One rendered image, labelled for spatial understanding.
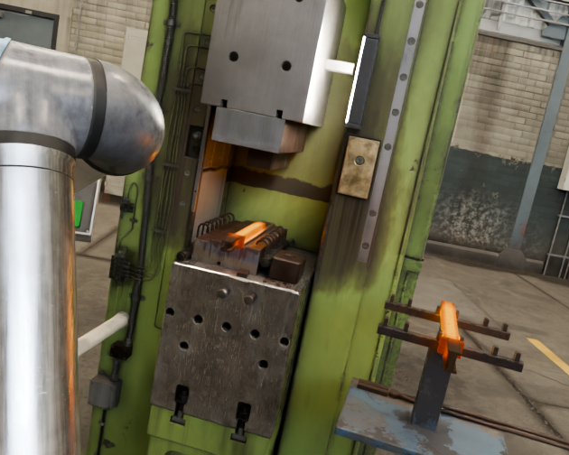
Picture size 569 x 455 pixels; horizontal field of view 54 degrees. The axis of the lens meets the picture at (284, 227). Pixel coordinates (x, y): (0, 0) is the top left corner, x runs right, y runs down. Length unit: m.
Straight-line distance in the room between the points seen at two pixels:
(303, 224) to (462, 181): 6.02
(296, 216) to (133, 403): 0.87
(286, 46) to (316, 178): 0.61
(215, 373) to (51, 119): 1.18
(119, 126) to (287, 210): 1.45
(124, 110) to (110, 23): 7.26
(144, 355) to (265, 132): 0.87
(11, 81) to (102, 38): 7.30
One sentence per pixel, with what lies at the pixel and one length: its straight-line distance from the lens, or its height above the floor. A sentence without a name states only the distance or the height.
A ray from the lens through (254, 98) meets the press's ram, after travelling 1.59.
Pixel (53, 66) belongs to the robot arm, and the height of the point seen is 1.37.
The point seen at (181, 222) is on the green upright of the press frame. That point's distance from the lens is 1.82.
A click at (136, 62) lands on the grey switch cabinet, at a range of 7.13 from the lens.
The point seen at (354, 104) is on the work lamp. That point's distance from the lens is 1.65.
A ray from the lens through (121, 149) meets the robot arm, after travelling 0.69.
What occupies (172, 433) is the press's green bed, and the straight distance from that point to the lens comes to 1.82.
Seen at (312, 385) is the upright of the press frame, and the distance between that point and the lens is 1.85.
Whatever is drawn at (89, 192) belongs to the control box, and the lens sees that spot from 1.66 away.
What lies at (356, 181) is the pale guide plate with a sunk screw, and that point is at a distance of 1.66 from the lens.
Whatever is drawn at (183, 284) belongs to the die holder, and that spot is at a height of 0.86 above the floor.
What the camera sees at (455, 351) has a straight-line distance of 1.17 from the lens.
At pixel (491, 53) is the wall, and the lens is 8.07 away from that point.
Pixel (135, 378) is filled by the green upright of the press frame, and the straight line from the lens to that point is 2.03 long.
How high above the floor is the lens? 1.35
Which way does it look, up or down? 10 degrees down
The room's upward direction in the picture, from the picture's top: 11 degrees clockwise
